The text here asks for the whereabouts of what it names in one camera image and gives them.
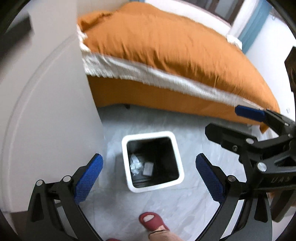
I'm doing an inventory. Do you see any white square trash bin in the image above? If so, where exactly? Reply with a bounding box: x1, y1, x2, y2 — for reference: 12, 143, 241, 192
121, 131, 185, 193

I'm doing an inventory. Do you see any beige nightstand cabinet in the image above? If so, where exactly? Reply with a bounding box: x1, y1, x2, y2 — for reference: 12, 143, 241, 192
1, 1, 105, 213

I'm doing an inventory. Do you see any white crumpled paper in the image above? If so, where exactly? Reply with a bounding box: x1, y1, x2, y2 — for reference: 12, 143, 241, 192
129, 154, 144, 176

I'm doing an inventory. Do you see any person's foot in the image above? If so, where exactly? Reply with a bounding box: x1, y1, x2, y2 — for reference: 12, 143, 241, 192
148, 230, 183, 241

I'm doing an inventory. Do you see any clear plastic box blue label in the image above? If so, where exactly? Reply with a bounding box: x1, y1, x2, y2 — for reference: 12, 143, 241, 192
142, 162, 154, 177

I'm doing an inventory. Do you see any blue curtain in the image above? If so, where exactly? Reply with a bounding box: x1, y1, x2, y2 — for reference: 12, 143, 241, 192
238, 1, 271, 54

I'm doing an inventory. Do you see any white lace bed skirt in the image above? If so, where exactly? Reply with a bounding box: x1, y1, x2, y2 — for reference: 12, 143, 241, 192
77, 27, 262, 109

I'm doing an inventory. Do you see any orange bed cover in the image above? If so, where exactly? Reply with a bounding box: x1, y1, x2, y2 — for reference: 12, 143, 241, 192
77, 2, 280, 132

